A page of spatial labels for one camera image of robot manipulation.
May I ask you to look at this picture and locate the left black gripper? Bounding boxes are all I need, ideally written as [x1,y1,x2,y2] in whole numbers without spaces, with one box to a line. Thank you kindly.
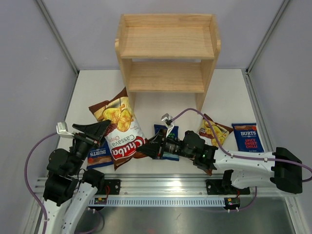
[70,119,112,175]

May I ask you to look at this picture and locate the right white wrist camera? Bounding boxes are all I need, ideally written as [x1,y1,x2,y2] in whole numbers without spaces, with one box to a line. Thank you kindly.
[161,113,174,137]

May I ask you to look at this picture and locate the wooden two-tier shelf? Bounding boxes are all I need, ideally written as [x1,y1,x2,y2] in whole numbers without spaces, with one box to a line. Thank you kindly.
[115,14,221,110]

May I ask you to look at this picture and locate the aluminium mounting rail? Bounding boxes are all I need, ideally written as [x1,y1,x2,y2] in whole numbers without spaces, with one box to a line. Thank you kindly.
[33,173,298,195]

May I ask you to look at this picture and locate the blue Burts bag left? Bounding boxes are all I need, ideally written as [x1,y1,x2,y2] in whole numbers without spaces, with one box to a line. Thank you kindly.
[86,142,113,170]

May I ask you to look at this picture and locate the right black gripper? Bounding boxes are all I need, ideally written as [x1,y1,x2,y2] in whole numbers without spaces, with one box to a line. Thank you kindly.
[137,127,195,159]

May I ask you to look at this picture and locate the blue Burts spicy chilli bag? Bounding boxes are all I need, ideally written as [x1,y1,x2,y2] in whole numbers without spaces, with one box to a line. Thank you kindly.
[232,123,264,153]

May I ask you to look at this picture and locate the blue Burts sea salt bag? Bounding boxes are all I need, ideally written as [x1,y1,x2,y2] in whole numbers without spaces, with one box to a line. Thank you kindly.
[161,126,179,161]

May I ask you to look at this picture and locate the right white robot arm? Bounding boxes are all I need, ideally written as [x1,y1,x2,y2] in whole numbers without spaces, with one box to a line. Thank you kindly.
[137,130,303,194]

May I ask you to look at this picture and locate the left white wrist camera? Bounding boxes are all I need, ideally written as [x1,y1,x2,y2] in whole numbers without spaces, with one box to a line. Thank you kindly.
[56,121,74,138]

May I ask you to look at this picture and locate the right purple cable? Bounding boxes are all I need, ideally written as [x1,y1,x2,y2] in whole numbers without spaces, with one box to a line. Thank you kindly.
[170,108,312,182]

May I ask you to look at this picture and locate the white slotted cable duct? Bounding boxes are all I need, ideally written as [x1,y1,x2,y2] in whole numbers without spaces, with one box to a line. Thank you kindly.
[88,197,225,207]

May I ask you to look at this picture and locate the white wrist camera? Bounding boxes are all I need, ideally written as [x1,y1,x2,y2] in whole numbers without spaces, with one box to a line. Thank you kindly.
[161,113,174,137]
[56,121,74,138]

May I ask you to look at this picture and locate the Chuba cassava chips bag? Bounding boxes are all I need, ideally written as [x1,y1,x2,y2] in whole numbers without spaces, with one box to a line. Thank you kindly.
[198,114,233,147]
[89,88,148,170]

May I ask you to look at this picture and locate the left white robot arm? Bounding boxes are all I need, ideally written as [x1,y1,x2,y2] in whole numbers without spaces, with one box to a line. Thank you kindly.
[42,120,111,234]

